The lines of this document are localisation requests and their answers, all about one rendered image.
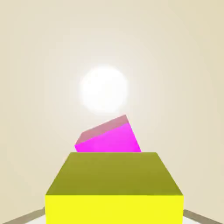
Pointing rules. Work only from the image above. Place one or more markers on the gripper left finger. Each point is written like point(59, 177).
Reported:
point(35, 218)

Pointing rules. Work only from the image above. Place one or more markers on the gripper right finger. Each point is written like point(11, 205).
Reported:
point(191, 218)

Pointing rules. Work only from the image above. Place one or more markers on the small yellow cube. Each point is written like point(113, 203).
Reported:
point(113, 201)

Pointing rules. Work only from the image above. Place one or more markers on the small magenta cube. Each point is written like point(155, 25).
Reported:
point(112, 140)

